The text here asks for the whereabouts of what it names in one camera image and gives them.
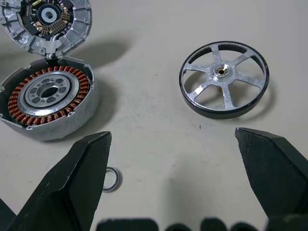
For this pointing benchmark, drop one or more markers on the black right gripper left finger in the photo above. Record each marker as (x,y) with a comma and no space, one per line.
(72,183)

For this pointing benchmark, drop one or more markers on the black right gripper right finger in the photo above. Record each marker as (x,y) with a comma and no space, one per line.
(276,173)

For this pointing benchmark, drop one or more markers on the silver motor housing copper windings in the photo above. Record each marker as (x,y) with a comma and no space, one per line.
(72,127)

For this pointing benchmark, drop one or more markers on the black rim silver spoked rotor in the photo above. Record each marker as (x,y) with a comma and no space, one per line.
(216,112)

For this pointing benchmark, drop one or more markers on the small silver round object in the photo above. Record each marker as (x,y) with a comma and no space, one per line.
(79,29)

